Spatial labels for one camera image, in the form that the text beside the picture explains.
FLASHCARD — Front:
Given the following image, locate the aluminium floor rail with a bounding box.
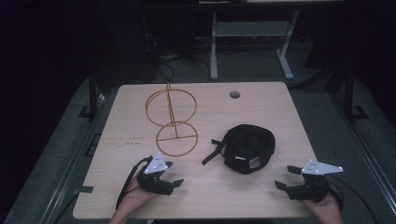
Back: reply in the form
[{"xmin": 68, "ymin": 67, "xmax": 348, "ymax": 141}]
[
  {"xmin": 331, "ymin": 92, "xmax": 396, "ymax": 216},
  {"xmin": 38, "ymin": 92, "xmax": 108, "ymax": 224}
]

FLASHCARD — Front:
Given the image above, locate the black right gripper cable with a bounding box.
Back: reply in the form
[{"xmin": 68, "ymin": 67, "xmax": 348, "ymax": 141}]
[{"xmin": 325, "ymin": 173, "xmax": 379, "ymax": 224}]

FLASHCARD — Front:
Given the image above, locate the grey metal desk frame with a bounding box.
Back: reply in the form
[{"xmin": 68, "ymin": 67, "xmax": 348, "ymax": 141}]
[{"xmin": 209, "ymin": 8, "xmax": 301, "ymax": 82}]

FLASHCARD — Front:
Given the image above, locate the dark tape strip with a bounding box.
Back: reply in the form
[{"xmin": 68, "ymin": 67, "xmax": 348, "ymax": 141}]
[{"xmin": 72, "ymin": 185, "xmax": 94, "ymax": 195}]

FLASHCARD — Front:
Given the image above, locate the person's left hand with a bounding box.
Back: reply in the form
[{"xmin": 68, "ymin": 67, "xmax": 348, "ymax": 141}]
[{"xmin": 121, "ymin": 176, "xmax": 161, "ymax": 217}]

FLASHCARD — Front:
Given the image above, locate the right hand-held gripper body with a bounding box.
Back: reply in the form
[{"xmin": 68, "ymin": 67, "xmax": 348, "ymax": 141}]
[{"xmin": 286, "ymin": 159, "xmax": 345, "ymax": 204}]

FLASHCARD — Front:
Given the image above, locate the bundle of floor cables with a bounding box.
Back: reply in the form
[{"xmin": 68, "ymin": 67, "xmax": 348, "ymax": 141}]
[{"xmin": 144, "ymin": 34, "xmax": 213, "ymax": 84}]

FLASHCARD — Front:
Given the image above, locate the black metal stand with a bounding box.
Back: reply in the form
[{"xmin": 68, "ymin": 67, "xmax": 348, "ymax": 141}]
[
  {"xmin": 78, "ymin": 66, "xmax": 108, "ymax": 123},
  {"xmin": 326, "ymin": 63, "xmax": 370, "ymax": 123}
]

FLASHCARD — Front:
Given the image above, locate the person's right hand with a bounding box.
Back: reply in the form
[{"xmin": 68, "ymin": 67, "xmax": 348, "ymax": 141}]
[{"xmin": 300, "ymin": 190, "xmax": 344, "ymax": 224}]

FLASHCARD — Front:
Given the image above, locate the black cap with strap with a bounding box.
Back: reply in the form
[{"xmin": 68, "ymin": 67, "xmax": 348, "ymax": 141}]
[{"xmin": 201, "ymin": 123, "xmax": 277, "ymax": 175}]

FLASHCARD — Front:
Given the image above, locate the gold wire hat stand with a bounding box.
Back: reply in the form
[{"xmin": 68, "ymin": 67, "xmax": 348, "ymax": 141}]
[{"xmin": 145, "ymin": 81, "xmax": 200, "ymax": 158}]

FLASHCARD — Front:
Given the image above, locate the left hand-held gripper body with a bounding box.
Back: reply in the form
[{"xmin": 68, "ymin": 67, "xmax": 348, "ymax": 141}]
[{"xmin": 135, "ymin": 152, "xmax": 176, "ymax": 197}]

